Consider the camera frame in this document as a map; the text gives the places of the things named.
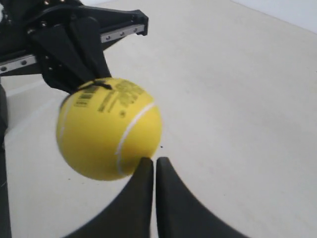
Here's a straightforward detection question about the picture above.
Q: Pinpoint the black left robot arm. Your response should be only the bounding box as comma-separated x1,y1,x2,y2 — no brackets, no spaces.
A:
0,0,153,238

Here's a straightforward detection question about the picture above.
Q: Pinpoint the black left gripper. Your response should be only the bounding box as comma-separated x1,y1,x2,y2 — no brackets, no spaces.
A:
0,0,149,93

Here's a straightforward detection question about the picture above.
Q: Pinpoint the black hanging string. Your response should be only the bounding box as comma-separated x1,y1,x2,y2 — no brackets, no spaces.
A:
76,79,112,91

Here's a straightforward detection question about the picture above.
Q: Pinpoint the yellow tennis ball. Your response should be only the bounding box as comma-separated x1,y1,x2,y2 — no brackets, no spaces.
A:
56,77,162,180

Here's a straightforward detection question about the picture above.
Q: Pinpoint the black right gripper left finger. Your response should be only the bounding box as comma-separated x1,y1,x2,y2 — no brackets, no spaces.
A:
67,158,154,238

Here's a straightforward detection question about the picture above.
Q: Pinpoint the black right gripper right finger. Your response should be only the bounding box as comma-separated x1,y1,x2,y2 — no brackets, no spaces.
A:
156,157,246,238

